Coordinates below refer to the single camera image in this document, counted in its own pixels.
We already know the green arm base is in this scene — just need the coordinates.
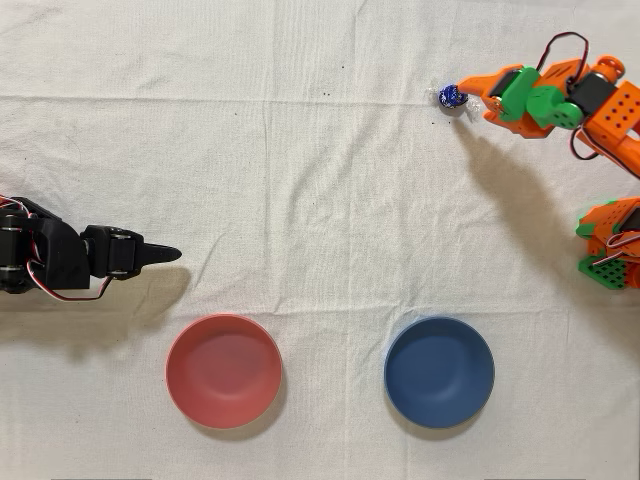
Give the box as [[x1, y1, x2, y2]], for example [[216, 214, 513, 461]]
[[578, 254, 630, 292]]

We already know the orange arm servo cable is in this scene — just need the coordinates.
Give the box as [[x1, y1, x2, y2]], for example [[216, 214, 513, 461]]
[[536, 30, 601, 162]]

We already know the white tablecloth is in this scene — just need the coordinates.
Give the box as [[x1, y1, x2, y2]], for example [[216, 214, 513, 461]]
[[0, 0, 640, 480]]

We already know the pink bowl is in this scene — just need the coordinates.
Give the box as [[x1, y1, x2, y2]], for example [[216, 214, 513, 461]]
[[165, 313, 284, 430]]

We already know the blue bowl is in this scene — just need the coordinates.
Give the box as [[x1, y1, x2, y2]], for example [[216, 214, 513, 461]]
[[383, 315, 496, 430]]

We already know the blue candy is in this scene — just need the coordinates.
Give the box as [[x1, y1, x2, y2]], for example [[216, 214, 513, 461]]
[[426, 78, 484, 123]]

